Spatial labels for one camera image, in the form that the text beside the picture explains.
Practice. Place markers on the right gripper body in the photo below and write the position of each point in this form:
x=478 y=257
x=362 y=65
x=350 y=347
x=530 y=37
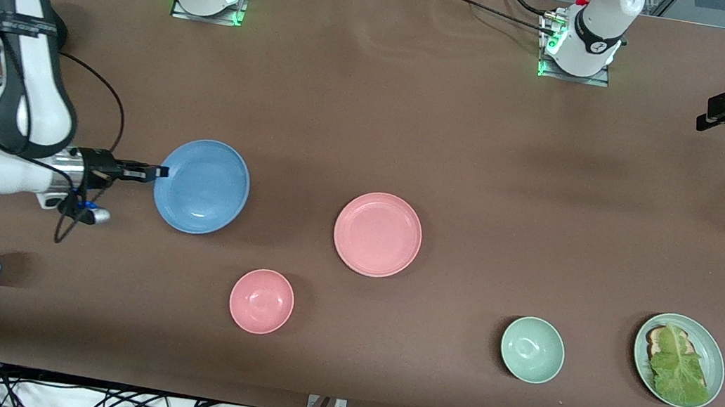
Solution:
x=100 y=164

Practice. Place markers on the blue plate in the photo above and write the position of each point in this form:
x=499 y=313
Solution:
x=202 y=186

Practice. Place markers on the pink plate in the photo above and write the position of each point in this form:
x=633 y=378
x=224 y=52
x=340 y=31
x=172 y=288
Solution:
x=378 y=235

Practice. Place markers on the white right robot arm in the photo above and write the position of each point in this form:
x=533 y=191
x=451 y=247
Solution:
x=29 y=100

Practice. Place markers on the small pink bowl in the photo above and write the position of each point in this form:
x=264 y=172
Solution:
x=261 y=301

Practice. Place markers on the brown table cover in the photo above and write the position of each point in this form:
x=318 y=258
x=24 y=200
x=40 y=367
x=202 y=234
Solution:
x=345 y=123

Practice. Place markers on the green plate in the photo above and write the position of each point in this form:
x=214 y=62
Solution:
x=714 y=352

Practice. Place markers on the toast slice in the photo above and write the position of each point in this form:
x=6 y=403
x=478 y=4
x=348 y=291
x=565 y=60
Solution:
x=654 y=337

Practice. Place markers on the green lettuce leaf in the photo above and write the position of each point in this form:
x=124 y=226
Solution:
x=680 y=369

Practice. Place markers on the small green bowl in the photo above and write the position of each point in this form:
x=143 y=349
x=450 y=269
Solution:
x=532 y=349

